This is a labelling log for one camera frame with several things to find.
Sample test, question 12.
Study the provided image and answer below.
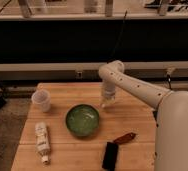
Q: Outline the white plastic bottle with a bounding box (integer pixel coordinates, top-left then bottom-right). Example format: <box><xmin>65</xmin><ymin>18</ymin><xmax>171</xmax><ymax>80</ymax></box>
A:
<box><xmin>35</xmin><ymin>122</ymin><xmax>50</xmax><ymax>165</ymax></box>

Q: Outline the wall power outlet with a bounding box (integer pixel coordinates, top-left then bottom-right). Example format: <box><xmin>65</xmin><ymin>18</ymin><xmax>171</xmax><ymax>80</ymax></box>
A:
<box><xmin>76</xmin><ymin>71</ymin><xmax>83</xmax><ymax>79</ymax></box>

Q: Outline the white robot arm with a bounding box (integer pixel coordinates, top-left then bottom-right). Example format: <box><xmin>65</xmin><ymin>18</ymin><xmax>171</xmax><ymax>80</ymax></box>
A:
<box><xmin>98</xmin><ymin>60</ymin><xmax>188</xmax><ymax>171</ymax></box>

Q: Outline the clear plastic cup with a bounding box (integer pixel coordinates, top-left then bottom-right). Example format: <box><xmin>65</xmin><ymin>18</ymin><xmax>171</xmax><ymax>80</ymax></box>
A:
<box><xmin>31</xmin><ymin>89</ymin><xmax>51</xmax><ymax>112</ymax></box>

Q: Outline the black hanging cable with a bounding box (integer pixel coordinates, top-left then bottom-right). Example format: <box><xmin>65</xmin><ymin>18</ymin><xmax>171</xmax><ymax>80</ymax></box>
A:
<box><xmin>106</xmin><ymin>9</ymin><xmax>129</xmax><ymax>64</ymax></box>

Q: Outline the green ceramic bowl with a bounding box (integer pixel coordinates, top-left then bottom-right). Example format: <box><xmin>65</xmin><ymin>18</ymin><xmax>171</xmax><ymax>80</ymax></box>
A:
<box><xmin>65</xmin><ymin>104</ymin><xmax>100</xmax><ymax>137</ymax></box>

